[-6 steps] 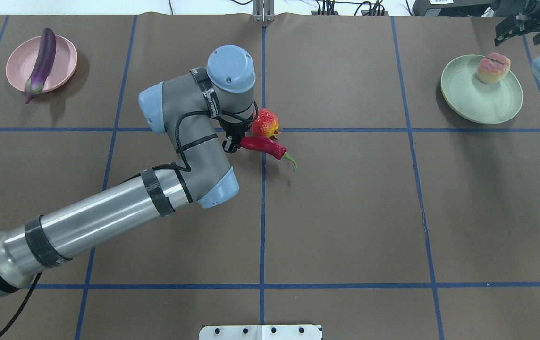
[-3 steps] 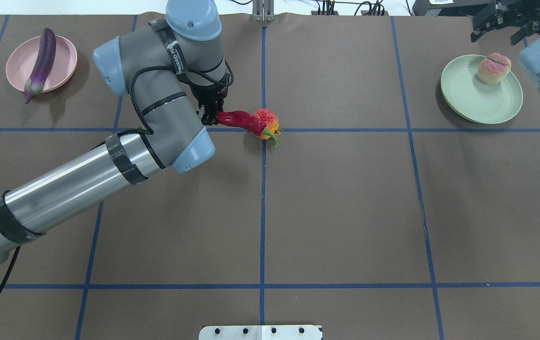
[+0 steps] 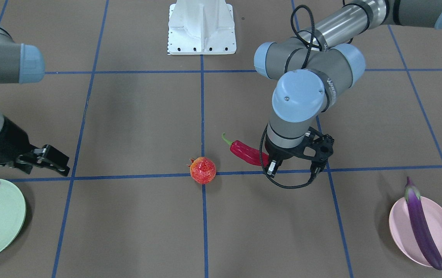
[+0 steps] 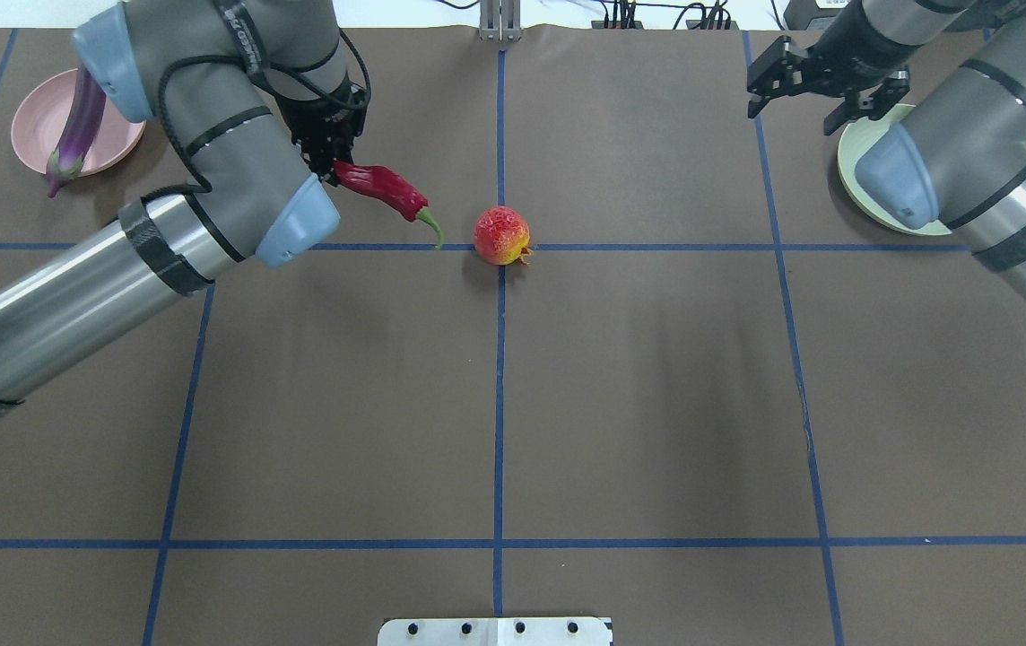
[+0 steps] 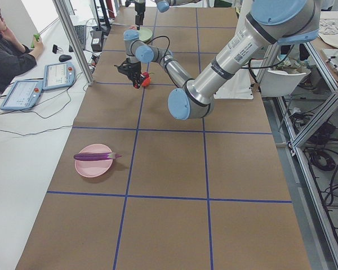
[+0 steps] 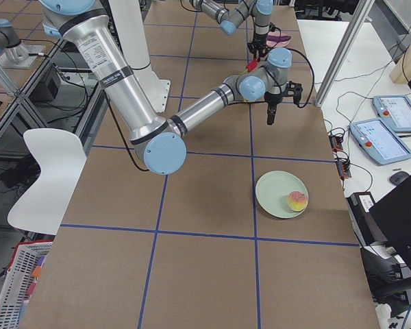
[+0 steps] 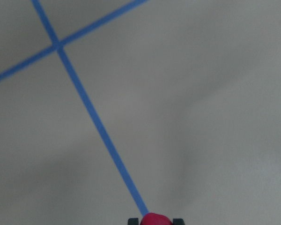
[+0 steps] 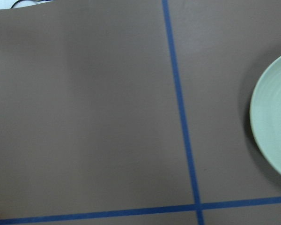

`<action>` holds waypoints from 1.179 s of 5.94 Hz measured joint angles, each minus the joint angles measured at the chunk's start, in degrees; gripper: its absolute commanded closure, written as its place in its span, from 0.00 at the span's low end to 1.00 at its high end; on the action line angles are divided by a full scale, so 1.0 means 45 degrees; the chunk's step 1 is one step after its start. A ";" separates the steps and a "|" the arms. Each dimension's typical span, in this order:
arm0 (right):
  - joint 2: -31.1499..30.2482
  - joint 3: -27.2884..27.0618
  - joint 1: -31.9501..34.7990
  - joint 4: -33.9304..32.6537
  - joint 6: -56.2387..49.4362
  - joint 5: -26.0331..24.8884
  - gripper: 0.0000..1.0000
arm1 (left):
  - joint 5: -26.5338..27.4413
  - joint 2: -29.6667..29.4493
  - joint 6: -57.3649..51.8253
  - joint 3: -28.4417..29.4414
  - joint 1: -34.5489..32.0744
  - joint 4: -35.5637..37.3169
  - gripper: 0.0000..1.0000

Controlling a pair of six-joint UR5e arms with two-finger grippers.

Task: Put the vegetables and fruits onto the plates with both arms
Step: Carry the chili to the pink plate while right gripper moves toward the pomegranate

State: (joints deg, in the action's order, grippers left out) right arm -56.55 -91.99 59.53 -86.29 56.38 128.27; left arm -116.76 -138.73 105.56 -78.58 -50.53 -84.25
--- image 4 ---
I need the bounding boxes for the red yellow pomegranate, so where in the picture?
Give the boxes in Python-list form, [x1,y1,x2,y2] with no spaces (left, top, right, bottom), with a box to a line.
[473,205,532,266]

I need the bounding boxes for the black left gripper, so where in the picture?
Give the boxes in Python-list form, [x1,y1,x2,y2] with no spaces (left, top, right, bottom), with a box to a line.
[284,81,369,185]

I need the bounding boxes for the pink plate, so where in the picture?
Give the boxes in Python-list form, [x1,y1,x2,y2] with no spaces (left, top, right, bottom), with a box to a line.
[10,68,145,177]

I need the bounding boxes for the light green plate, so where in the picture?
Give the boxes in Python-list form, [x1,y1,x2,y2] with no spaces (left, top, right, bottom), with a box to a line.
[837,104,953,237]

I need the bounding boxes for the purple eggplant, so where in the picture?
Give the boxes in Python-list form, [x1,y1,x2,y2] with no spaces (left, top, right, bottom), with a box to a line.
[45,65,108,199]

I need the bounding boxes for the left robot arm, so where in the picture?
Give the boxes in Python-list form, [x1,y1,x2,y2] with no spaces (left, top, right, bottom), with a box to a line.
[0,1,370,420]

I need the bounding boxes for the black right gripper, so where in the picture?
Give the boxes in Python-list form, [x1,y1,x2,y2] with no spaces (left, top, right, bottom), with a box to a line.
[746,36,912,135]

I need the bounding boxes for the red chili pepper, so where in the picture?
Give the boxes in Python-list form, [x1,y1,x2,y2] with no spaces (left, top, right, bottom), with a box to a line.
[333,160,445,250]

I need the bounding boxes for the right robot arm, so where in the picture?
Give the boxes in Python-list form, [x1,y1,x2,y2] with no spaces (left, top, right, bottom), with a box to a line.
[746,1,1026,301]

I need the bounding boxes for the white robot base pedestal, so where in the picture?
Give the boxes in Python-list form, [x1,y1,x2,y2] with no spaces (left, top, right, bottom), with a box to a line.
[377,616,614,645]

